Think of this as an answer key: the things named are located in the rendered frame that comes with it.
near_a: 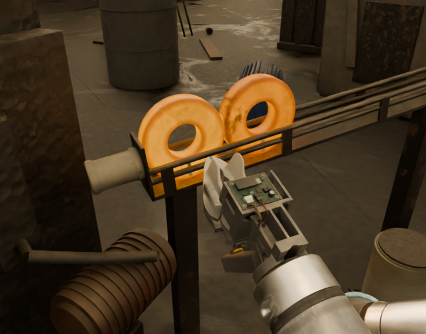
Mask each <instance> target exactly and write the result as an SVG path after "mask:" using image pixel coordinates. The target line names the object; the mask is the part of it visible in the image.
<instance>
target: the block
mask: <svg viewBox="0 0 426 334"><path fill-rule="evenodd" d="M23 238H25V239H26V240H27V241H28V242H29V244H30V246H31V248H32V250H33V251H39V250H40V249H41V247H42V239H41V236H40V232H39V229H38V225H37V222H36V217H35V214H34V210H33V207H32V203H31V200H30V196H29V193H28V188H27V184H26V181H25V177H24V174H23V169H22V167H21V162H20V160H19V155H18V152H17V148H16V145H15V141H14V138H13V134H12V130H11V126H10V124H9V122H8V121H7V120H6V118H4V117H0V272H4V273H6V272H9V271H11V270H12V269H14V268H15V267H16V266H18V265H19V264H20V263H22V262H23V261H22V260H21V258H20V256H19V254H18V252H17V250H16V248H15V245H16V242H17V241H18V240H19V239H23Z"/></svg>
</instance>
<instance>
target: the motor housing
mask: <svg viewBox="0 0 426 334"><path fill-rule="evenodd" d="M151 250H158V251H159V252H160V256H161V257H160V260H159V261H157V262H145V263H127V264H101V265H94V264H88V265H87V266H86V267H85V268H84V269H82V270H81V271H80V272H79V273H78V274H76V275H75V276H74V277H73V278H72V279H71V280H69V281H68V282H67V283H66V284H65V285H64V286H62V287H61V288H60V289H59V290H58V291H57V292H56V295H55V296H54V297H53V298H52V299H51V302H50V307H51V310H50V318H51V321H52V324H53V326H54V327H55V329H56V330H57V332H58V333H59V334H144V329H143V324H142V322H141V321H139V320H137V319H138V318H139V317H140V315H141V314H142V313H143V312H144V311H145V310H146V309H147V307H148V306H149V305H150V304H151V303H152V302H153V301H154V300H155V299H156V298H157V296H158V295H159V294H160V293H161V292H162V290H163V289H164V288H165V287H166V286H167V285H168V284H169V283H170V282H171V281H172V279H173V277H174V274H175V273H176V269H177V262H176V258H175V254H174V252H173V249H172V247H171V246H170V244H169V243H168V241H167V240H166V239H165V238H164V237H162V236H161V235H159V234H158V233H156V232H154V231H151V230H149V229H145V228H136V229H133V230H132V231H128V232H126V233H125V234H124V235H123V236H122V237H120V238H119V239H118V240H117V241H116V242H114V243H113V244H112V245H111V246H110V247H109V248H107V249H106V250H105V251H104V252H121V251H151Z"/></svg>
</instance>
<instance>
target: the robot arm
mask: <svg viewBox="0 0 426 334"><path fill-rule="evenodd" d="M221 179H222V182H223V184H222V183H221ZM274 180H275V181H276V182H277V184H278V185H279V186H280V188H281V189H282V191H283V192H284V196H283V197H281V196H280V194H279V193H278V191H277V190H276V188H275V187H274V186H273V184H274ZM292 201H293V199H292V197H291V195H290V194H289V193H288V191H287V190H286V189H285V187H284V186H283V185H282V183H281V181H280V180H279V179H278V177H277V176H276V175H275V173H274V172H273V170H270V172H269V175H268V176H267V175H266V174H265V173H264V172H263V173H260V174H255V175H252V176H247V177H246V176H245V173H244V160H243V157H242V156H241V155H240V154H239V153H237V152H236V153H234V155H233V157H232V158H231V160H230V161H229V163H226V162H225V161H223V160H221V159H219V158H217V157H214V156H209V157H207V160H206V161H205V165H204V169H203V211H204V214H205V216H206V218H207V220H208V222H209V223H210V224H211V225H212V227H213V230H214V233H218V232H220V234H221V236H222V237H223V238H224V239H225V244H227V245H231V246H233V248H234V249H233V250H232V251H231V252H230V253H229V254H228V255H225V256H222V257H221V262H222V265H223V268H224V271H225V272H226V273H239V274H242V273H247V274H253V275H252V278H253V280H254V282H255V283H256V287H255V289H254V293H253V294H254V299H255V300H256V302H257V304H258V306H259V308H260V311H259V314H260V316H261V317H262V318H265V319H266V321H267V322H268V324H269V326H270V330H271V332H272V334H426V298H425V299H418V300H405V301H398V302H384V301H379V300H377V299H376V298H374V297H372V296H370V295H368V294H364V293H361V292H348V293H344V292H343V291H342V290H341V286H340V285H339V283H338V282H337V280H336V279H335V277H334V276H333V275H332V273H331V271H330V270H329V269H328V268H327V266H326V264H325V263H324V262H323V260H322V259H321V257H320V256H319V255H316V254H308V253H307V251H306V250H305V248H306V247H307V245H308V242H307V240H306V238H305V237H304V236H303V234H302V233H301V231H300V230H299V228H298V227H297V225H296V224H295V223H294V221H293V219H292V218H291V217H290V215H289V213H288V210H289V208H290V205H291V204H292Z"/></svg>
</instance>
